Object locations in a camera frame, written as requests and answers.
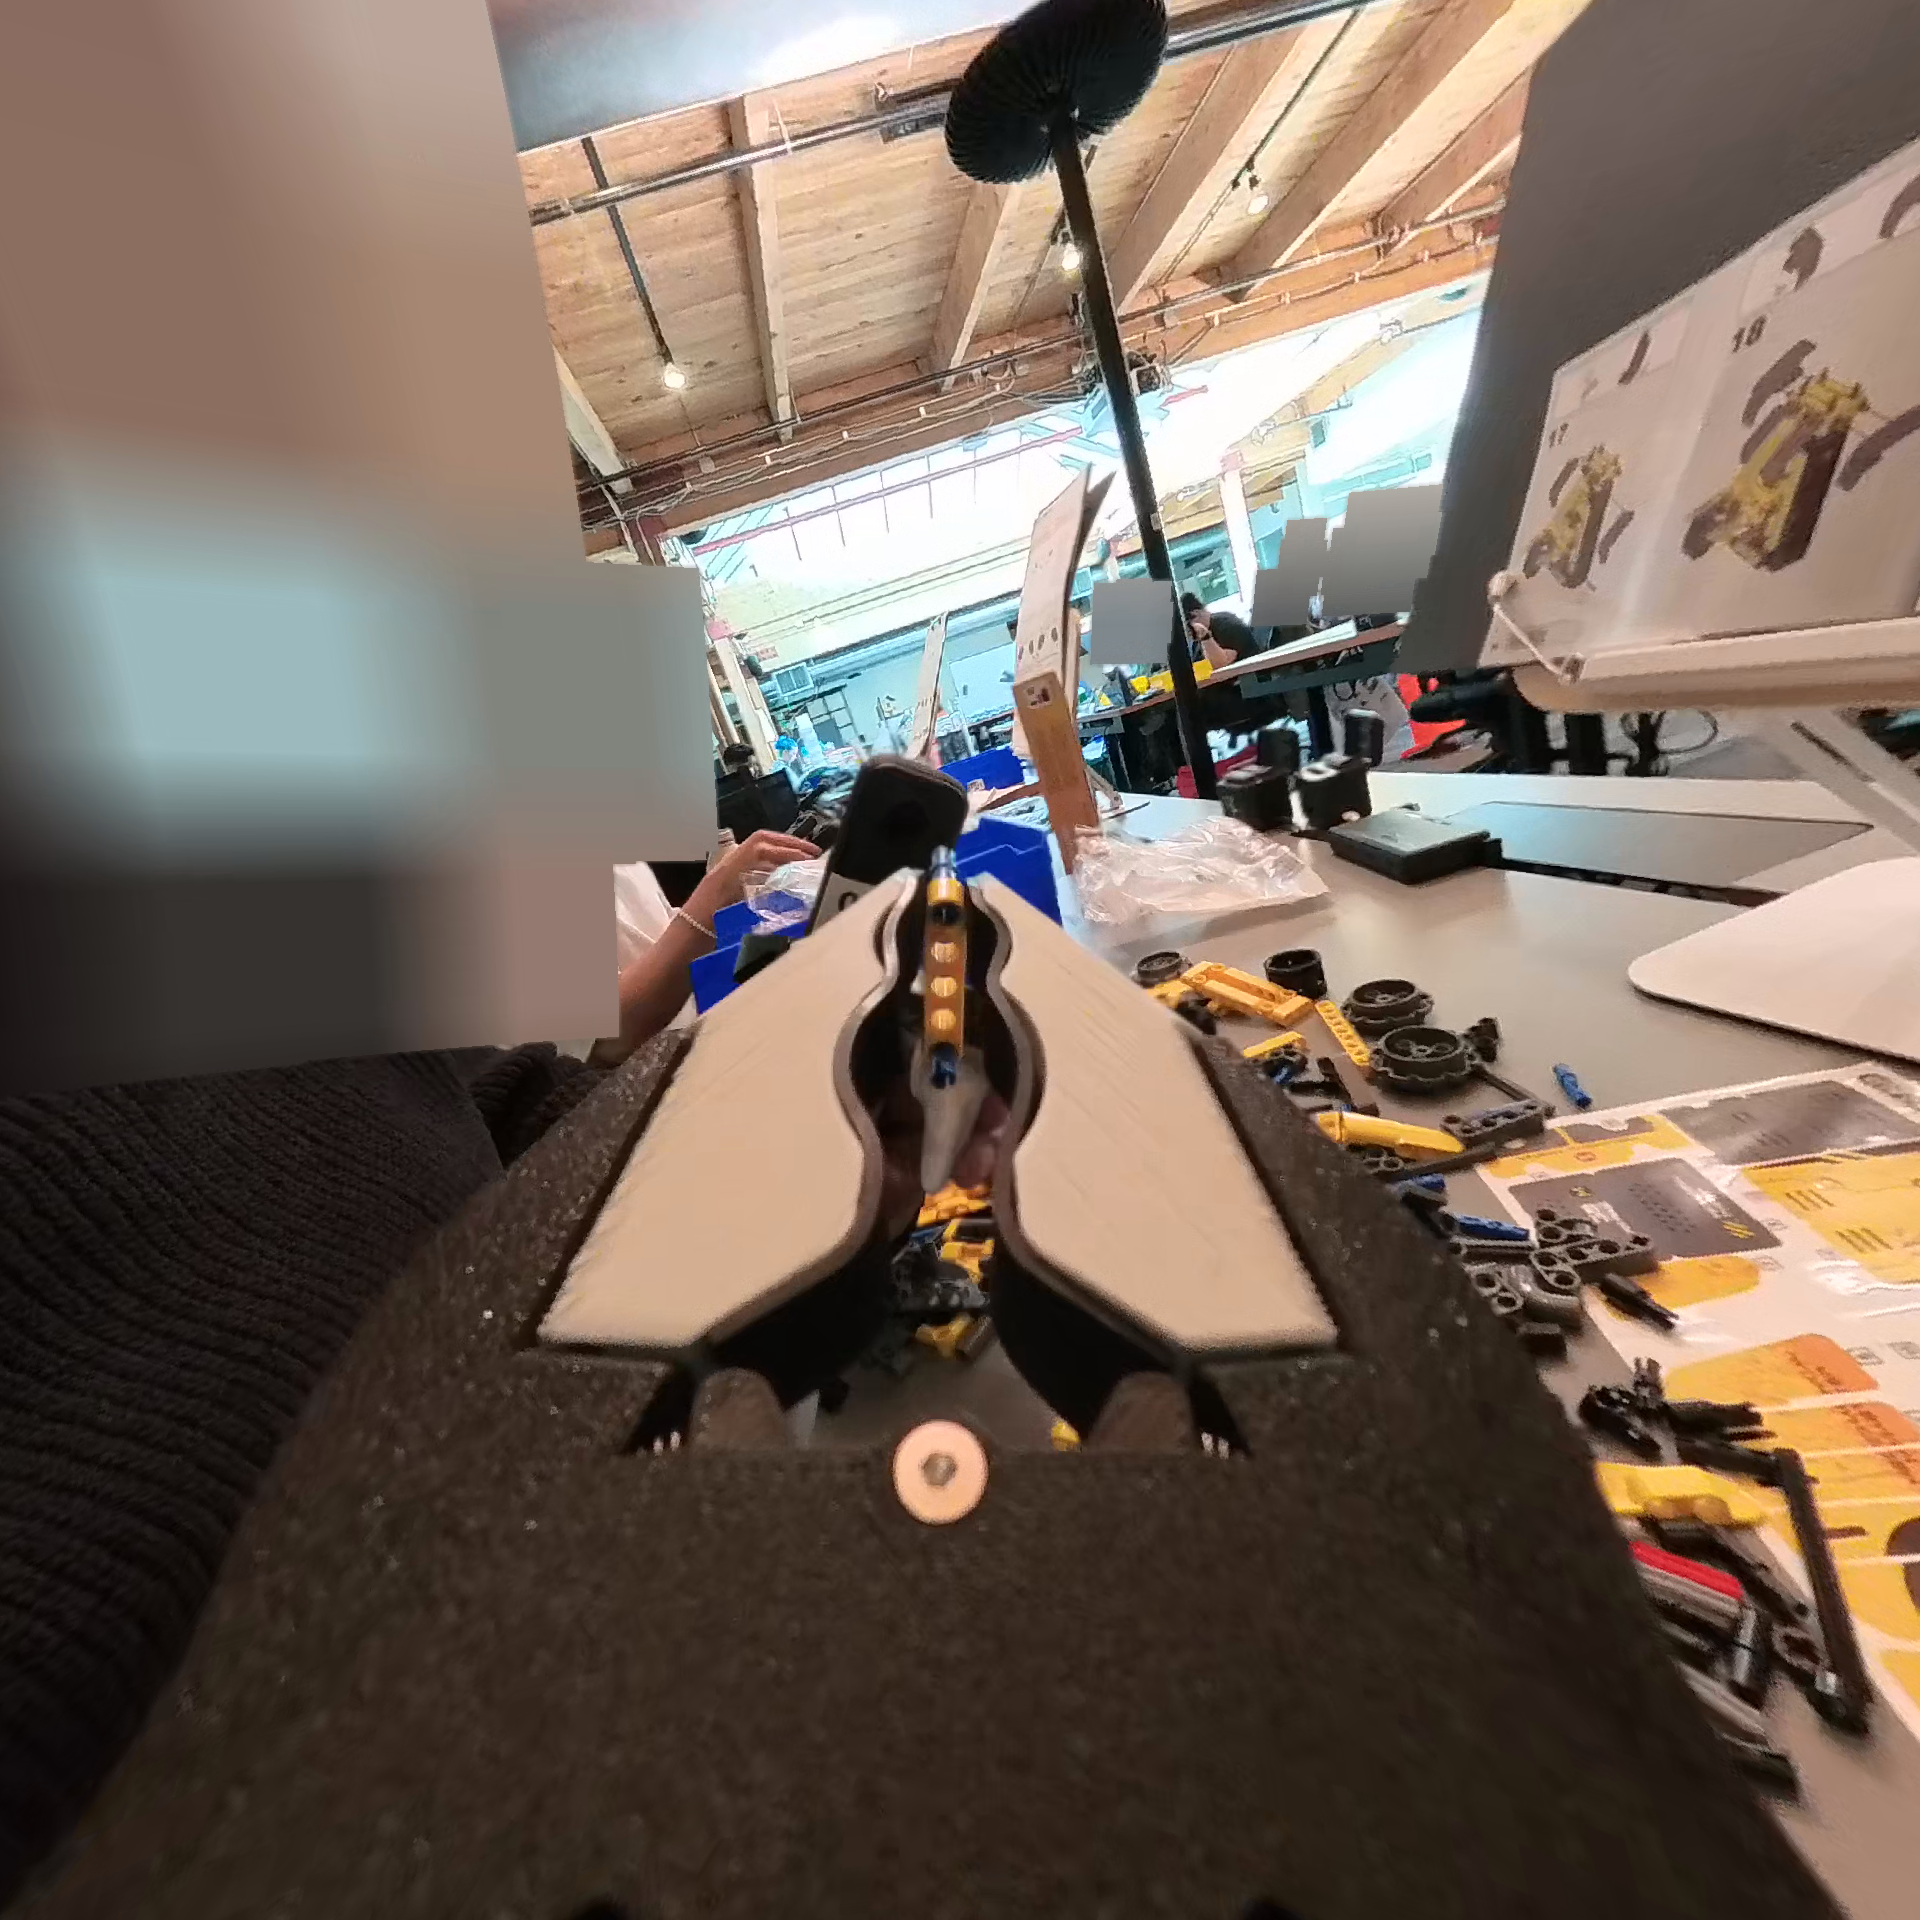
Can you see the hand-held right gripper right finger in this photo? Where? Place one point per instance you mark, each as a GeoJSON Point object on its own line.
{"type": "Point", "coordinates": [1154, 1170]}

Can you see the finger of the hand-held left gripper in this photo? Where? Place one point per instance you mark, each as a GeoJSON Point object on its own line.
{"type": "Point", "coordinates": [949, 1118]}

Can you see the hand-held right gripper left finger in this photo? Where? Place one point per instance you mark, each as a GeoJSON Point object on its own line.
{"type": "Point", "coordinates": [720, 1142]}

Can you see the yellow toy beam with pins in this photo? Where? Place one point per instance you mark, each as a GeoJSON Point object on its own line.
{"type": "Point", "coordinates": [945, 960]}

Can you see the blue plastic bin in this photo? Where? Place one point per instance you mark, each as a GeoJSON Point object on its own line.
{"type": "Point", "coordinates": [1012, 870]}

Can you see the pile of toy building parts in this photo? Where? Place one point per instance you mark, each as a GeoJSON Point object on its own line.
{"type": "Point", "coordinates": [1424, 1050]}

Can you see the clear plastic bag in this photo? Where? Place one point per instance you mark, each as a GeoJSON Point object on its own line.
{"type": "Point", "coordinates": [1201, 870]}

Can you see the black toy motor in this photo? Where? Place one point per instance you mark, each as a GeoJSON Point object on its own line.
{"type": "Point", "coordinates": [1257, 796]}
{"type": "Point", "coordinates": [1332, 782]}

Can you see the black flat box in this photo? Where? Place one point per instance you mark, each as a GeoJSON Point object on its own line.
{"type": "Point", "coordinates": [1411, 844]}

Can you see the background desk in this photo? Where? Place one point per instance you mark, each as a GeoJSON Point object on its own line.
{"type": "Point", "coordinates": [1319, 651]}

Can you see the black pole lamp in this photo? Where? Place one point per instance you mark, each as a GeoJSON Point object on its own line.
{"type": "Point", "coordinates": [1101, 346]}

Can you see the yellow sticker sheet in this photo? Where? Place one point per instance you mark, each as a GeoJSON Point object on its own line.
{"type": "Point", "coordinates": [1770, 1200]}

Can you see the white monitor stand base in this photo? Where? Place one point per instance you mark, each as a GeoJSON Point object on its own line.
{"type": "Point", "coordinates": [1799, 960]}

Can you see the white book stand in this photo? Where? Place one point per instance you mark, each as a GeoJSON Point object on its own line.
{"type": "Point", "coordinates": [1723, 668]}

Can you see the toy instruction booklet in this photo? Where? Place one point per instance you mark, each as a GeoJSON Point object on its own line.
{"type": "Point", "coordinates": [1723, 434]}

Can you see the grey computer monitor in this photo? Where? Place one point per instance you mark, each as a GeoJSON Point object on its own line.
{"type": "Point", "coordinates": [1650, 136]}

